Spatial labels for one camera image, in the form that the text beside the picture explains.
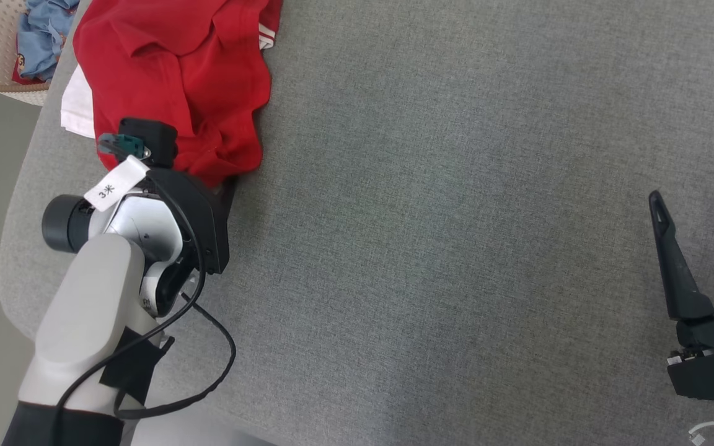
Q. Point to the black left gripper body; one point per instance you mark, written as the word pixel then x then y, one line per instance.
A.
pixel 208 223

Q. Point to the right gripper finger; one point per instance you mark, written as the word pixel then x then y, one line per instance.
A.
pixel 679 279

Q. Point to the red white-sleeved t-shirt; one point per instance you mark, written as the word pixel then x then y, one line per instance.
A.
pixel 177 74

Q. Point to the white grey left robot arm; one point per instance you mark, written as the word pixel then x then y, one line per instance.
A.
pixel 96 297

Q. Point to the blue garment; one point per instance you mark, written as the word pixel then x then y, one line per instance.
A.
pixel 44 31

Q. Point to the grey fabric sofa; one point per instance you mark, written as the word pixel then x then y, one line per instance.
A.
pixel 456 248

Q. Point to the red yellow printed cloth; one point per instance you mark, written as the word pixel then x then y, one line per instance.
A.
pixel 24 73

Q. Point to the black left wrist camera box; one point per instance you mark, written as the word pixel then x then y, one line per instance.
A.
pixel 152 139

